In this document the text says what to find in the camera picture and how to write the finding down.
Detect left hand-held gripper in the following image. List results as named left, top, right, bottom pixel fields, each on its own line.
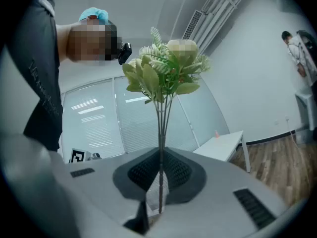
left=68, top=147, right=101, bottom=164

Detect ceiling air vent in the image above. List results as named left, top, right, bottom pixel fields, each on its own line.
left=182, top=9, right=204, bottom=40

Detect black head camera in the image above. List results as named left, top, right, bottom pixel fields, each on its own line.
left=118, top=42, right=133, bottom=66

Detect blue hair cap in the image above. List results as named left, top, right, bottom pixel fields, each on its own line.
left=78, top=7, right=109, bottom=26

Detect person's head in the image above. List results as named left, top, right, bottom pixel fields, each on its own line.
left=55, top=7, right=124, bottom=64

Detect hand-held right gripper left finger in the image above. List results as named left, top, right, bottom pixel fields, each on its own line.
left=64, top=147, right=162, bottom=238

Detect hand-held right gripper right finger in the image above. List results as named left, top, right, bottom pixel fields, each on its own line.
left=148, top=147, right=289, bottom=238

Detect pale grey cabinet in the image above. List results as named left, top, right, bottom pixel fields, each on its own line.
left=294, top=82, right=317, bottom=131

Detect person's black shirt torso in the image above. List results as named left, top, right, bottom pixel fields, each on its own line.
left=7, top=0, right=64, bottom=152

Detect white ceiling pipes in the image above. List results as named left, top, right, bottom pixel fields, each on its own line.
left=195, top=0, right=252, bottom=55

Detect artificial flowers bouquet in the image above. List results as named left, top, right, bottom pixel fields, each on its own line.
left=122, top=26, right=211, bottom=214

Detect glass wall with blinds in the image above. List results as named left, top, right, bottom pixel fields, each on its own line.
left=60, top=75, right=230, bottom=164

